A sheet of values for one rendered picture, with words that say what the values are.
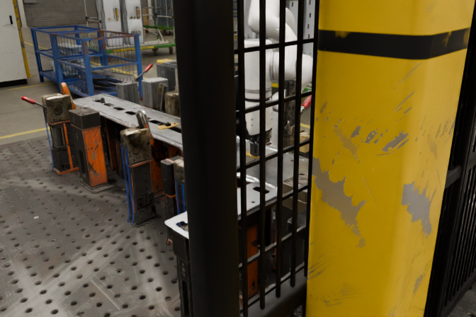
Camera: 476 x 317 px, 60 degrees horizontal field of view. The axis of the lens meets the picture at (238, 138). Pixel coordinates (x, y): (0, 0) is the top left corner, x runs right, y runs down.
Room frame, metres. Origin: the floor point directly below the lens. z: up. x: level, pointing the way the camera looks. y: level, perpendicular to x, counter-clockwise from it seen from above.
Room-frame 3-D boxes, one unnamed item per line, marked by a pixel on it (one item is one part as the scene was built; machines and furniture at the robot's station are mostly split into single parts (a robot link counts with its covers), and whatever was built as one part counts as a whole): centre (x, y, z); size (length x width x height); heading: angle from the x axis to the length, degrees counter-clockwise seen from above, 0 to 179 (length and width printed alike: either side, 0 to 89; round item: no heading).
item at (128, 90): (2.04, 0.55, 0.88); 0.11 x 0.10 x 0.36; 133
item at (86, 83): (6.12, 2.03, 0.47); 1.20 x 0.80 x 0.95; 41
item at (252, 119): (1.16, -0.06, 1.14); 0.10 x 0.07 x 0.11; 133
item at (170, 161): (1.18, 0.20, 0.84); 0.11 x 0.08 x 0.29; 133
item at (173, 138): (1.51, 0.28, 1.00); 1.38 x 0.22 x 0.02; 43
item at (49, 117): (1.80, 0.80, 0.88); 0.15 x 0.11 x 0.36; 133
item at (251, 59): (1.16, -0.06, 1.29); 0.09 x 0.08 x 0.13; 76
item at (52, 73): (7.24, 2.88, 0.48); 1.20 x 0.80 x 0.95; 38
